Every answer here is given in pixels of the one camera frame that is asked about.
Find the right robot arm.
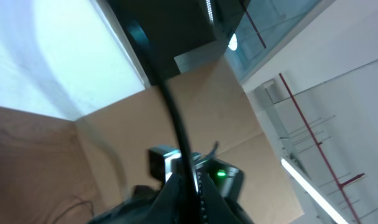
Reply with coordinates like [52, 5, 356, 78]
[193, 141, 244, 201]

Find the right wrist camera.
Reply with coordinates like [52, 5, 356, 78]
[148, 145, 181, 183]

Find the ceiling light strip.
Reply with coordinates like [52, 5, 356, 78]
[280, 157, 349, 224]

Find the black usb cable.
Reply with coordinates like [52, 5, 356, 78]
[126, 21, 202, 224]

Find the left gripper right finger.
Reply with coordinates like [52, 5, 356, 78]
[200, 174, 254, 224]

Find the red ceiling pipe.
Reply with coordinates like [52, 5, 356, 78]
[238, 0, 366, 224]

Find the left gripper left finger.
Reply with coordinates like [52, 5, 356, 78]
[89, 174, 185, 224]

